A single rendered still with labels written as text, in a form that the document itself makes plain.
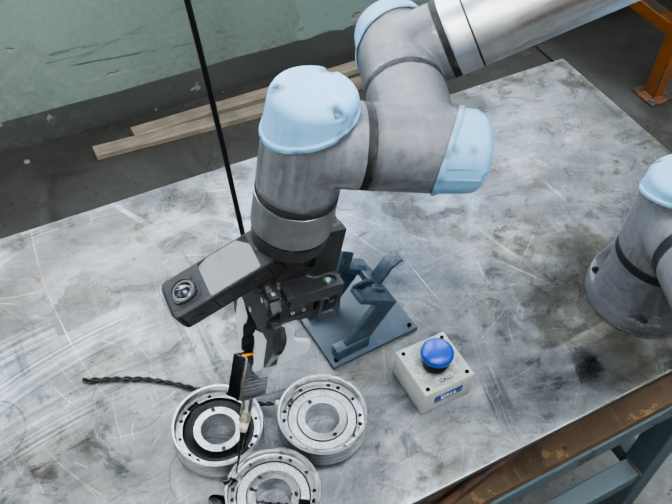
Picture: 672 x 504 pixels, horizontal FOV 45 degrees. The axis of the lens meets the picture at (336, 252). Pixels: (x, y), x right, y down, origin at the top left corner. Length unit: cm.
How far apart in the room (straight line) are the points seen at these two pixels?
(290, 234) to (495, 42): 25
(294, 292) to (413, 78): 23
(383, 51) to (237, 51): 192
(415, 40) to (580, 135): 70
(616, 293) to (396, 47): 52
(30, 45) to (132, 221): 128
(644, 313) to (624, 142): 38
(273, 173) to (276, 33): 203
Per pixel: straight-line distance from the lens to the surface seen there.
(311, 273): 78
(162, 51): 255
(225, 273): 75
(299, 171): 65
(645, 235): 105
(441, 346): 98
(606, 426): 137
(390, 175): 67
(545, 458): 131
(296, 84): 65
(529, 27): 76
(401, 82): 71
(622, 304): 113
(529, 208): 126
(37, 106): 254
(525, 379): 107
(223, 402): 98
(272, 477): 93
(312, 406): 98
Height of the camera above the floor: 167
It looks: 49 degrees down
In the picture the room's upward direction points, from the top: 3 degrees clockwise
